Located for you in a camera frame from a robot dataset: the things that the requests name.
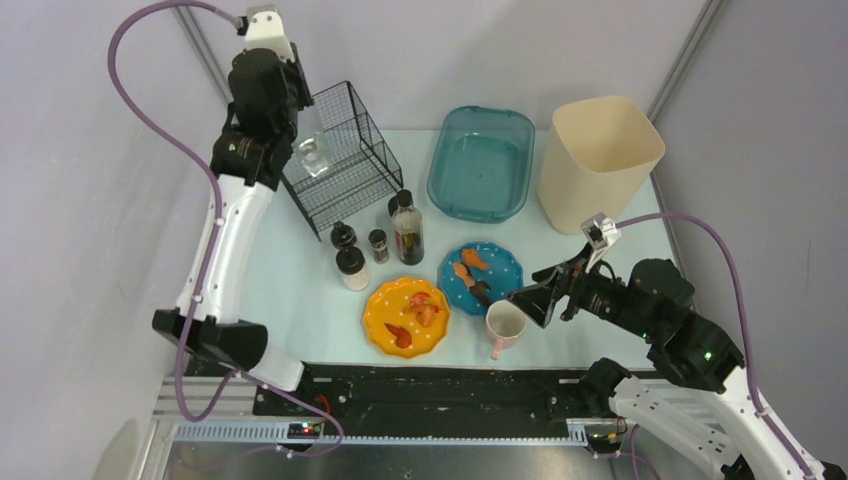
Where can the dark sauce bottle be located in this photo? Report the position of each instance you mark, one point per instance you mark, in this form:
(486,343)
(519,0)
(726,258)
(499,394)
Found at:
(407,224)

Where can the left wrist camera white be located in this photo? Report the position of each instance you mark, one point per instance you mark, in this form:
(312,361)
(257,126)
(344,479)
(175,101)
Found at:
(265,30)

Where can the white spice jar black lid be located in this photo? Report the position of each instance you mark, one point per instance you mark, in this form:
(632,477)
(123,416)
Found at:
(352,266)

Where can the orange food on blue plate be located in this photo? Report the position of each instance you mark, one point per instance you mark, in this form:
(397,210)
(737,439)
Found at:
(472,258)

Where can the dark food scrap blue plate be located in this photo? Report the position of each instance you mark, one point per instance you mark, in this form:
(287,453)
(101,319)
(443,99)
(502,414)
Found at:
(479,289)

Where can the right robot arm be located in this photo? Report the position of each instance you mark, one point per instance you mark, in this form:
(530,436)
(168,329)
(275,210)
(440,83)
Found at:
(687,350)

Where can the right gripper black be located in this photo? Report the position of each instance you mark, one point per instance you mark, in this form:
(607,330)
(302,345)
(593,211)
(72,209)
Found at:
(566,291)

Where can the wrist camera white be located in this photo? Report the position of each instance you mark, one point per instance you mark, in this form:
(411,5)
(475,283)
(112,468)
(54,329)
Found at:
(602,233)
(265,30)

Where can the shrimp piece orange plate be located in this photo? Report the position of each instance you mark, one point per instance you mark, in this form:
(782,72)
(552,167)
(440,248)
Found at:
(402,337)
(421,306)

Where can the shrimp piece lower orange plate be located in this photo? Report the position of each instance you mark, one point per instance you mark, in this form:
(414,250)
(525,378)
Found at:
(402,337)

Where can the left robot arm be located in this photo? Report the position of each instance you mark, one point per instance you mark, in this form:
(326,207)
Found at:
(247,163)

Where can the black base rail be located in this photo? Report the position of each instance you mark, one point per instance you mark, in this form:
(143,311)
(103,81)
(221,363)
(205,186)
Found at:
(391,402)

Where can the orange dotted plate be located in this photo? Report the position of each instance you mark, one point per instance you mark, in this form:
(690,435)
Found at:
(385,305)

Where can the aluminium frame post left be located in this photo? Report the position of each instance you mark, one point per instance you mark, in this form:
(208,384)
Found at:
(188,19)

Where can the small black cap bottle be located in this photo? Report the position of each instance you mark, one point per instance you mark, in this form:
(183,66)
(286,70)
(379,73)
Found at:
(343,236)

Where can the teal plastic tub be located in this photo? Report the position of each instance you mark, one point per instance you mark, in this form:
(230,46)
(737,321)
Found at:
(482,164)

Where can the aluminium frame post right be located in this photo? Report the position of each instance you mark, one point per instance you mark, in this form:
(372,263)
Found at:
(698,34)

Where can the glass bottle gold pump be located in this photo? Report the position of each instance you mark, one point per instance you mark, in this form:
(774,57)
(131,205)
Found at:
(312,150)

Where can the shrimp piece upper orange plate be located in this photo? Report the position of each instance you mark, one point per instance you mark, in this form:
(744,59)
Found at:
(421,306)

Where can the pink white mug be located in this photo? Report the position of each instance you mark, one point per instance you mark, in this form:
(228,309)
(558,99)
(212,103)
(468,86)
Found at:
(504,323)

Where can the aluminium frame post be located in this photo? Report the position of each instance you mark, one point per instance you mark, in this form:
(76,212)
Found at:
(698,34)
(188,19)

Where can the cream waste bin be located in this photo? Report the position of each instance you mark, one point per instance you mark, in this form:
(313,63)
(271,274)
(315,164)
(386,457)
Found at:
(599,153)

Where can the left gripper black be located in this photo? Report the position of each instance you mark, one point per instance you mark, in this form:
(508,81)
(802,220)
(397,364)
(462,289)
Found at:
(299,92)

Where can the blue dotted plate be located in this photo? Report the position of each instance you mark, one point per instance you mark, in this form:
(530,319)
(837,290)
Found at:
(504,275)

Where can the black wire rack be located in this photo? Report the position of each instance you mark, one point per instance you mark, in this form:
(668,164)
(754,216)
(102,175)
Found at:
(363,169)

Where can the salmon piece on blue plate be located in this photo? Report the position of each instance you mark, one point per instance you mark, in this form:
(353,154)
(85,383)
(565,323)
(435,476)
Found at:
(462,272)

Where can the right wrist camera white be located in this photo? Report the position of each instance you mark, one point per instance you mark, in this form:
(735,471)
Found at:
(602,233)

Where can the small pepper shaker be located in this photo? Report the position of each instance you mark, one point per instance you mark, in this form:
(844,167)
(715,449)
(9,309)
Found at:
(378,242)

